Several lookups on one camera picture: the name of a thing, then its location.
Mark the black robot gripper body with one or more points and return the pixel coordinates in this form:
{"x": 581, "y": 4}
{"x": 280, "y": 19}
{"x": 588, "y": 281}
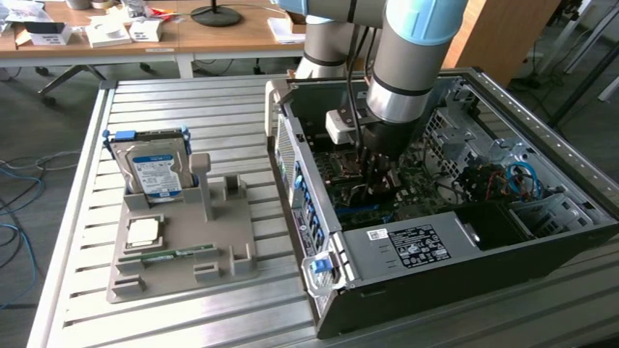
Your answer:
{"x": 391, "y": 141}

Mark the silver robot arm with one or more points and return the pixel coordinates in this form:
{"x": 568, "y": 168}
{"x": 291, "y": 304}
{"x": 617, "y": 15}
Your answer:
{"x": 411, "y": 65}

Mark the metal CPU socket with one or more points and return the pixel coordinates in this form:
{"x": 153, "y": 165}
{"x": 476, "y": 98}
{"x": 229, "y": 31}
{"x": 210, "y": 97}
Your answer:
{"x": 345, "y": 166}

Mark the perforated metal drive cage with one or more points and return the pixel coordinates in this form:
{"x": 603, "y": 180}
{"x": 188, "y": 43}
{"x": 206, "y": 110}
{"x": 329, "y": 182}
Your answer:
{"x": 449, "y": 145}

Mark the green motherboard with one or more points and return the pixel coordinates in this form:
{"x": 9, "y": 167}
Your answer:
{"x": 420, "y": 188}

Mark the blue expansion slot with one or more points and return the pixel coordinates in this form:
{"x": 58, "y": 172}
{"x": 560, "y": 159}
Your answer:
{"x": 357, "y": 210}

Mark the grey power supply unit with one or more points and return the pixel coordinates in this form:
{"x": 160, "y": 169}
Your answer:
{"x": 367, "y": 257}

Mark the wooden cabinet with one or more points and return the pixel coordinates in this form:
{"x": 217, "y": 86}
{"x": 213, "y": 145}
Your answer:
{"x": 497, "y": 36}

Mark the blue case latch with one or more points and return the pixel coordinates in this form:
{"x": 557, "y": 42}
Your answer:
{"x": 320, "y": 266}

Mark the white paper stack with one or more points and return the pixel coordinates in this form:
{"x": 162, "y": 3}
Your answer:
{"x": 285, "y": 30}

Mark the metal disk bay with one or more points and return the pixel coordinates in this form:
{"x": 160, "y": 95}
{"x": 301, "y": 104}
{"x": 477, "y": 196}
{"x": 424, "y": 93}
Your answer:
{"x": 556, "y": 214}

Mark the open black PC case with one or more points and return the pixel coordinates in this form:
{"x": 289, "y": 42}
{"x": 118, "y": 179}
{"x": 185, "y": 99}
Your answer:
{"x": 435, "y": 301}

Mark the wooden desk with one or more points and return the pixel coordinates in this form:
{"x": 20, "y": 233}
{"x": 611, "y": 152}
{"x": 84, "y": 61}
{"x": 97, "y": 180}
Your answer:
{"x": 217, "y": 36}

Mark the grey parts rack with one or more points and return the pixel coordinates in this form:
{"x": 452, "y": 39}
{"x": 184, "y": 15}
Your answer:
{"x": 193, "y": 232}

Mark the black round monitor stand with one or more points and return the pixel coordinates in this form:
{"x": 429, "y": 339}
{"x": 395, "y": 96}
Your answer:
{"x": 214, "y": 17}

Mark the hard disk with blue caddy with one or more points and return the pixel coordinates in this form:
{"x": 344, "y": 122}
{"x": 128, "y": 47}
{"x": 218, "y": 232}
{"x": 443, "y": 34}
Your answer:
{"x": 152, "y": 170}

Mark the green loose RAM stick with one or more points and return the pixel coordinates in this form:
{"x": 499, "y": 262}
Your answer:
{"x": 178, "y": 252}

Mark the silver CPU chip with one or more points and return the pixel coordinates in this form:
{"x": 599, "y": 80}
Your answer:
{"x": 142, "y": 232}

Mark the small white box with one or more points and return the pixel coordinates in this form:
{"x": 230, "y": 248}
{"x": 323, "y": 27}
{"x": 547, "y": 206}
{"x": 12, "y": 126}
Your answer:
{"x": 144, "y": 34}

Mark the flat white box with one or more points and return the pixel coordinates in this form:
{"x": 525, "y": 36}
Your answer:
{"x": 98, "y": 40}

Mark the grey cup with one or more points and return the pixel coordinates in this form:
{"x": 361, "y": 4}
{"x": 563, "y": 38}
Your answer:
{"x": 77, "y": 3}

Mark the white box with black lid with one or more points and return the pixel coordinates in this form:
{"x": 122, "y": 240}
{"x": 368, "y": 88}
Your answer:
{"x": 50, "y": 38}

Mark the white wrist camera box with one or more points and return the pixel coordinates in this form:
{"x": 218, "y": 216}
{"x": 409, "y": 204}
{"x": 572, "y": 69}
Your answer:
{"x": 337, "y": 127}

